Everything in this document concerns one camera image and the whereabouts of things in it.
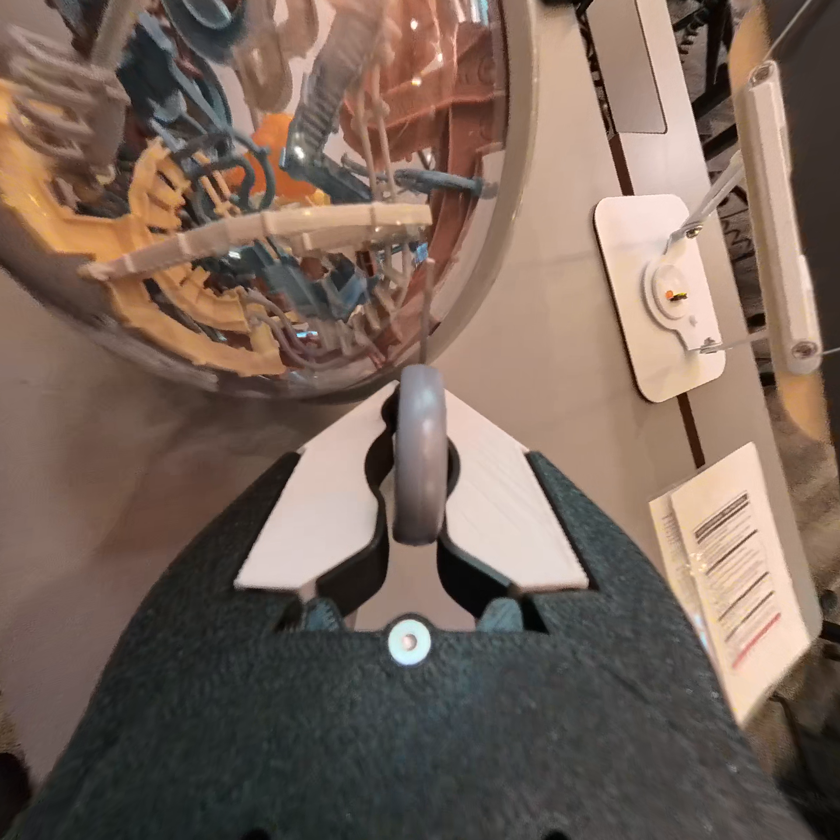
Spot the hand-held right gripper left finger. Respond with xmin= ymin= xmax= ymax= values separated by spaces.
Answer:
xmin=234 ymin=381 xmax=401 ymax=618

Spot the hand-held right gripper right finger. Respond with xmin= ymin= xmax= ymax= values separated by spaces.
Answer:
xmin=436 ymin=400 xmax=590 ymax=618

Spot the clear plastic maze ball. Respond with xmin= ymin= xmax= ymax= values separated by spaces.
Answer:
xmin=0 ymin=0 xmax=540 ymax=403

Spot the printed instruction sheet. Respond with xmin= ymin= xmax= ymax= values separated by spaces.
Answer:
xmin=648 ymin=441 xmax=812 ymax=727

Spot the white folding stand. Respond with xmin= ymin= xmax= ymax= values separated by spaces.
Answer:
xmin=594 ymin=0 xmax=840 ymax=404

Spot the grey desk cable hatch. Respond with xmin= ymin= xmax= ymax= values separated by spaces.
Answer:
xmin=586 ymin=0 xmax=668 ymax=137

